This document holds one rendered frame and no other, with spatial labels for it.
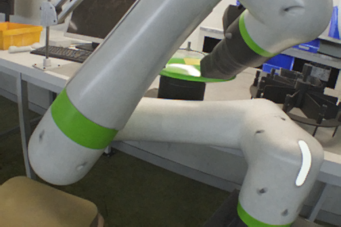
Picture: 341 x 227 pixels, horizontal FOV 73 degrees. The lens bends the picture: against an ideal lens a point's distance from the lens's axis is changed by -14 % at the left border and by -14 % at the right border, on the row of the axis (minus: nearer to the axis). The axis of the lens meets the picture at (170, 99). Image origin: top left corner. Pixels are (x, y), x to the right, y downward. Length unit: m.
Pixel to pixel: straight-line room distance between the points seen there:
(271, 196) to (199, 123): 0.22
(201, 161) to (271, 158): 1.55
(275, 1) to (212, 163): 1.69
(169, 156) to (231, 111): 1.52
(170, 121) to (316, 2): 0.37
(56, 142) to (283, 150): 0.35
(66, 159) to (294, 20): 0.38
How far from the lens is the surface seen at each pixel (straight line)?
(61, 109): 0.40
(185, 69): 0.67
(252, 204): 0.51
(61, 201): 0.89
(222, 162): 1.93
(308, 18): 0.35
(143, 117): 0.56
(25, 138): 1.51
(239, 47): 0.44
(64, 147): 0.41
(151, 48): 0.35
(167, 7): 0.34
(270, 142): 0.46
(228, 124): 0.57
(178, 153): 2.02
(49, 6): 1.12
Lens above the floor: 1.23
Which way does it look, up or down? 20 degrees down
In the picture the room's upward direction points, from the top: 8 degrees clockwise
